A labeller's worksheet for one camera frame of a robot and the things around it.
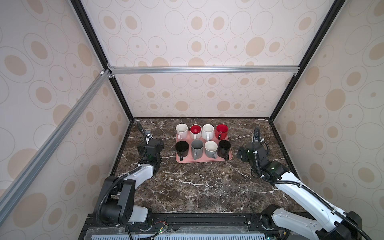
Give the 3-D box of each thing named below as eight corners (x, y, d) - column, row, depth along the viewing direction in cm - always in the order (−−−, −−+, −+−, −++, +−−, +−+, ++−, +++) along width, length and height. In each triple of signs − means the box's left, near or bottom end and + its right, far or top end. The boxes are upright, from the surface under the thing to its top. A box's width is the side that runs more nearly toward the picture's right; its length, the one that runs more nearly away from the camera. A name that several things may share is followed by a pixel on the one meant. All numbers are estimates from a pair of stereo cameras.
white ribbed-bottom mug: (202, 144, 107) (202, 136, 99) (201, 132, 114) (202, 123, 107) (213, 144, 107) (215, 136, 99) (212, 132, 114) (213, 123, 107)
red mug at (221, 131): (216, 142, 107) (217, 135, 101) (215, 131, 114) (216, 124, 107) (227, 142, 107) (229, 135, 101) (225, 131, 114) (227, 124, 107)
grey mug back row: (204, 163, 97) (205, 154, 89) (204, 149, 104) (205, 140, 95) (216, 163, 97) (218, 154, 89) (215, 149, 104) (217, 140, 95)
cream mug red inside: (189, 143, 108) (189, 135, 100) (190, 132, 114) (189, 124, 107) (201, 143, 108) (201, 135, 100) (201, 132, 114) (201, 124, 107)
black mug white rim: (218, 162, 97) (219, 154, 90) (216, 147, 104) (218, 139, 97) (229, 162, 97) (232, 154, 90) (227, 147, 104) (229, 139, 97)
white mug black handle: (175, 163, 96) (174, 155, 88) (177, 148, 103) (175, 140, 96) (188, 163, 96) (187, 155, 88) (188, 148, 103) (188, 140, 96)
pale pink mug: (176, 143, 107) (175, 134, 99) (177, 132, 113) (176, 123, 105) (187, 143, 107) (186, 134, 99) (188, 132, 113) (187, 123, 105)
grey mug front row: (191, 162, 96) (191, 154, 88) (191, 148, 104) (191, 139, 96) (203, 163, 96) (204, 154, 89) (202, 148, 104) (203, 139, 96)
